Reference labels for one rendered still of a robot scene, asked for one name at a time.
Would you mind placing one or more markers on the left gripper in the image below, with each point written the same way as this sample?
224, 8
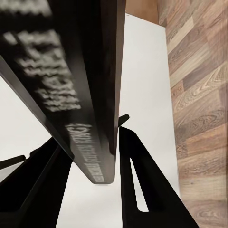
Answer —
123, 119

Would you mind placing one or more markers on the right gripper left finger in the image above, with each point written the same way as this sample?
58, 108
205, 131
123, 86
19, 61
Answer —
31, 196

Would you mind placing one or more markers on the hardback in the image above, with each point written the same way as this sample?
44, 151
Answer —
63, 59

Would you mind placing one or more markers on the sliding door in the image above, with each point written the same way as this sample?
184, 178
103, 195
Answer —
143, 9

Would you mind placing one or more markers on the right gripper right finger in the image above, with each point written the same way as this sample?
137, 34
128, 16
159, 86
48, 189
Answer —
166, 210

